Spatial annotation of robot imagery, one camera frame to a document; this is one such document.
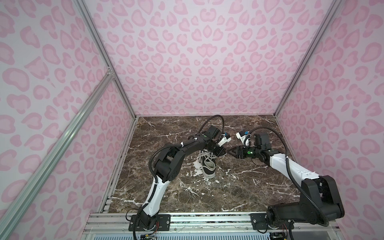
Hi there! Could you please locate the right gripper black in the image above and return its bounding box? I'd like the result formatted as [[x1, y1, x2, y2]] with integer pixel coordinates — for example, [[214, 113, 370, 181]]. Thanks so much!
[[227, 144, 262, 160]]

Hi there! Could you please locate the white shoelace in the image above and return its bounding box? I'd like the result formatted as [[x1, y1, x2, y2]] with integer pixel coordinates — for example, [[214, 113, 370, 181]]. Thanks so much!
[[198, 151, 218, 171]]

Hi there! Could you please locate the black white canvas sneaker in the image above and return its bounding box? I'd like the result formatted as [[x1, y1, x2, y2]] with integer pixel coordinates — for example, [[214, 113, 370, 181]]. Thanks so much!
[[198, 150, 217, 179]]

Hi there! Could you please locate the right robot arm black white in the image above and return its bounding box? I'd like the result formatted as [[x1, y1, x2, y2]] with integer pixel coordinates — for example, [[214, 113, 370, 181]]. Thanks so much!
[[227, 146, 345, 227]]

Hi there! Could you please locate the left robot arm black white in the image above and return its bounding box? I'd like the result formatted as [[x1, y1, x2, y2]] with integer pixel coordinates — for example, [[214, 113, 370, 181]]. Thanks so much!
[[131, 134, 226, 230]]

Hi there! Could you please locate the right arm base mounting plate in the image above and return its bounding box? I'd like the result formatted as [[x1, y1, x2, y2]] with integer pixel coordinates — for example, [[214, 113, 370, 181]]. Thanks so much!
[[249, 213, 290, 233]]

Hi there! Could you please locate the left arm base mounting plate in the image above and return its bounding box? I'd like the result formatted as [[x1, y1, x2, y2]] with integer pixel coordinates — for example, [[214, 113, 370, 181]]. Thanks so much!
[[129, 213, 171, 232]]

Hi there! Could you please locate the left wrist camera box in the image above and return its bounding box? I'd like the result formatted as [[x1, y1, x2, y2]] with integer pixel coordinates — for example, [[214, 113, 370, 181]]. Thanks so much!
[[205, 126, 232, 147]]

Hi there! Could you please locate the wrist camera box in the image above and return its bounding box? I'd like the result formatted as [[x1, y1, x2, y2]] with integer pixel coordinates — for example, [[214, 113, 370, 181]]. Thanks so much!
[[236, 131, 272, 150], [205, 126, 232, 147]]

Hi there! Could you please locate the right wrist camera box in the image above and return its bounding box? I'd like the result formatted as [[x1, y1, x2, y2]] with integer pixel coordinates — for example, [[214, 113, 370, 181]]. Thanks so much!
[[236, 131, 272, 150]]

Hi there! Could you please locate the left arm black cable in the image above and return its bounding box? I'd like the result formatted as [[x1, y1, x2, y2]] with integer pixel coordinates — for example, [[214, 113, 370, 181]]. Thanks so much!
[[196, 114, 225, 137]]

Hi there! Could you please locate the aluminium front rail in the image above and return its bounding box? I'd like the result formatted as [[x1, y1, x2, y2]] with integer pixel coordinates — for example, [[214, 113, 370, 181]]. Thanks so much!
[[81, 212, 344, 240]]

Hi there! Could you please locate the right corner aluminium post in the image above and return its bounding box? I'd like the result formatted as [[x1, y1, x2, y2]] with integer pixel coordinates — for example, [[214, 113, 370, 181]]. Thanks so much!
[[274, 0, 344, 118]]

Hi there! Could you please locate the corner aluminium post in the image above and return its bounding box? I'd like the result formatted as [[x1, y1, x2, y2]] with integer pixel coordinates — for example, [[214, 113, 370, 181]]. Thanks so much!
[[274, 0, 344, 118], [73, 0, 137, 119]]

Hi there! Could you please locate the left corner aluminium post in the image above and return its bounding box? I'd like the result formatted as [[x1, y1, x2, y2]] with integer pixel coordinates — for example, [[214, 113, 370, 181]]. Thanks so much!
[[73, 0, 137, 119]]

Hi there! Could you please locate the diagonal aluminium frame bar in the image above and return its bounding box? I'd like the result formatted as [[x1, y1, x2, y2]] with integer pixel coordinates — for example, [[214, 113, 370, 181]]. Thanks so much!
[[1, 73, 115, 240]]

